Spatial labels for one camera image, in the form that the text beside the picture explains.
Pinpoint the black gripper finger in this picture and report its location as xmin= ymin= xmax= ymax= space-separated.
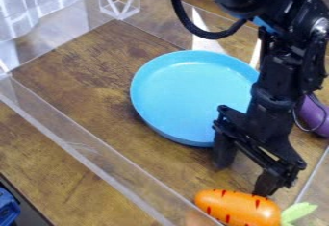
xmin=252 ymin=169 xmax=283 ymax=197
xmin=212 ymin=134 xmax=236 ymax=169

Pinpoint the black braided cable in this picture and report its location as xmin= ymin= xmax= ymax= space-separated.
xmin=165 ymin=0 xmax=248 ymax=40

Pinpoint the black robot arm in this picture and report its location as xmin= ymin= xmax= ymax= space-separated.
xmin=214 ymin=0 xmax=329 ymax=196

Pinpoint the orange toy carrot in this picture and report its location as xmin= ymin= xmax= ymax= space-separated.
xmin=193 ymin=189 xmax=317 ymax=226

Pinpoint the clear acrylic enclosure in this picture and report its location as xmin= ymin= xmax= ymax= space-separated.
xmin=0 ymin=0 xmax=259 ymax=226

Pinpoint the purple toy eggplant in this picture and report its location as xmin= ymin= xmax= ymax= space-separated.
xmin=298 ymin=94 xmax=329 ymax=138

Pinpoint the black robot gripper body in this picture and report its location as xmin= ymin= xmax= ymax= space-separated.
xmin=214 ymin=87 xmax=306 ymax=187

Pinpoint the blue object at corner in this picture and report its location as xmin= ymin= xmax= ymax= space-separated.
xmin=0 ymin=187 xmax=20 ymax=226

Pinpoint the blue round plate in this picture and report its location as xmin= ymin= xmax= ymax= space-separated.
xmin=129 ymin=50 xmax=258 ymax=147

